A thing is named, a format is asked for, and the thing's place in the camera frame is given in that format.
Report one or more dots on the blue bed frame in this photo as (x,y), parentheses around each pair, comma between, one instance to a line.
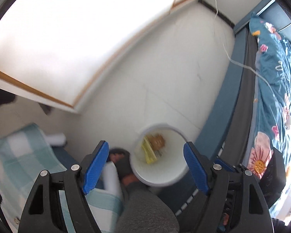
(232,89)

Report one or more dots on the bright window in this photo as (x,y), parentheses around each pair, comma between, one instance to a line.
(63,29)

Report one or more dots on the person's grey trouser leg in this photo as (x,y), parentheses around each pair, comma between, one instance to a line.
(145,211)

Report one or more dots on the black slipper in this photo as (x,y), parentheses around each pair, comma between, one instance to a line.
(123,167)

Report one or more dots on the blue floral blanket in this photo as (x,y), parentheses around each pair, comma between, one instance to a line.
(276,77)

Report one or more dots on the yellow printed plastic bag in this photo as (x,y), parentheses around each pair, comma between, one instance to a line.
(149,154)

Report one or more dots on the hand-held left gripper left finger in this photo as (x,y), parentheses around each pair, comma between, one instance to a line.
(97,167)

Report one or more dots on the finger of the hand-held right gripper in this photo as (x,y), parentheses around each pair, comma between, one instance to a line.
(224,163)

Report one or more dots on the teal checked tablecloth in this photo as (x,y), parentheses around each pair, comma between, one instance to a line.
(21,155)

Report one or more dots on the grey mattress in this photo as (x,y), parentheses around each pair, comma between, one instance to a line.
(251,89)

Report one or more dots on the plain brown paper packet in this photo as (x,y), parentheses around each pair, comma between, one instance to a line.
(158,140)

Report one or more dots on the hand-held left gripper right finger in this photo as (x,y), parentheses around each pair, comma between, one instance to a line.
(196,167)

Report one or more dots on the white round trash bin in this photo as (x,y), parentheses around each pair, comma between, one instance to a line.
(172,150)

